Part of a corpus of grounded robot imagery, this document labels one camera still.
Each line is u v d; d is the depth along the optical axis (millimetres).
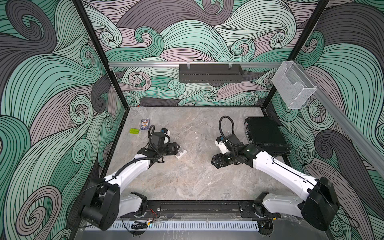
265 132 976
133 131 1037
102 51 879
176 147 802
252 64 950
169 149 759
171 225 698
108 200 402
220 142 730
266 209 613
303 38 815
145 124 1069
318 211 384
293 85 780
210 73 934
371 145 524
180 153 899
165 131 778
